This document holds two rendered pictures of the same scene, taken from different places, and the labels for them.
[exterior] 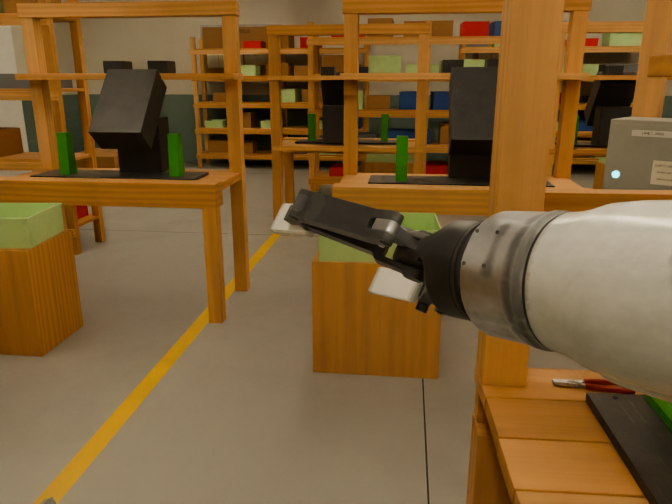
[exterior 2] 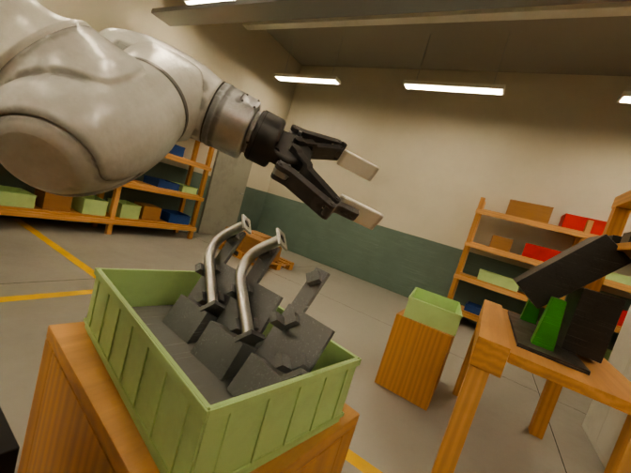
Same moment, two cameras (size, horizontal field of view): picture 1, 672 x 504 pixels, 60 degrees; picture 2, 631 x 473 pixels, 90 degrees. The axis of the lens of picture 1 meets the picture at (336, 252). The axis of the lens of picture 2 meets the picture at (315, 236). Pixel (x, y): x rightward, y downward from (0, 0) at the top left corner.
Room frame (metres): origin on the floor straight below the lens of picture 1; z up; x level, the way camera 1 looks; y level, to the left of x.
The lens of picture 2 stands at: (0.70, -0.50, 1.29)
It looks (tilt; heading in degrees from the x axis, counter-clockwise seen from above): 5 degrees down; 112
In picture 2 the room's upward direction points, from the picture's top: 16 degrees clockwise
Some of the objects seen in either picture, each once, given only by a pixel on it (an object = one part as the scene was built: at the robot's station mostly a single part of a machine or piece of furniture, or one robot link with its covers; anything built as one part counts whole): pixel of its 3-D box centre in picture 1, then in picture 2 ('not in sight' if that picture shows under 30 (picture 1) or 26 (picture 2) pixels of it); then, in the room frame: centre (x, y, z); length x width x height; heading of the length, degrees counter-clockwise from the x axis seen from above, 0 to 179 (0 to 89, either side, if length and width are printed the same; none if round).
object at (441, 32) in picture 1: (424, 110); not in sight; (7.86, -1.16, 1.12); 3.01 x 0.54 x 2.24; 83
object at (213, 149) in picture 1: (281, 103); not in sight; (10.52, 0.94, 1.11); 3.01 x 0.54 x 2.23; 83
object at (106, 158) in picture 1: (108, 166); not in sight; (9.09, 3.53, 0.22); 1.20 x 0.81 x 0.44; 176
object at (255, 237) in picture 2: not in sight; (257, 248); (-2.38, 4.49, 0.22); 1.20 x 0.81 x 0.44; 168
